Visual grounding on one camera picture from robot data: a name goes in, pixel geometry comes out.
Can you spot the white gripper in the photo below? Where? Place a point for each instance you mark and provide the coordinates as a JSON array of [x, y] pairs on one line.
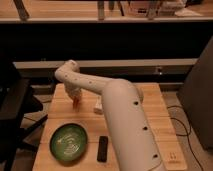
[[73, 92]]

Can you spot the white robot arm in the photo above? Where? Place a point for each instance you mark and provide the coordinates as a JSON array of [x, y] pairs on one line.
[[131, 135]]

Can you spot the green round plate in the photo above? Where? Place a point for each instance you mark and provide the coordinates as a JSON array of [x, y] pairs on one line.
[[68, 142]]

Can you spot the black chair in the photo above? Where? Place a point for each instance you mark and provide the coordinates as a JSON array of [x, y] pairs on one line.
[[16, 99]]

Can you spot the black rectangular remote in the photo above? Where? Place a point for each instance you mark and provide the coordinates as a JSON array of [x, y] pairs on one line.
[[102, 149]]

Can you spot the dark cabinet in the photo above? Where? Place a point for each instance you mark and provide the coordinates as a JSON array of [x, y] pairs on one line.
[[196, 97]]

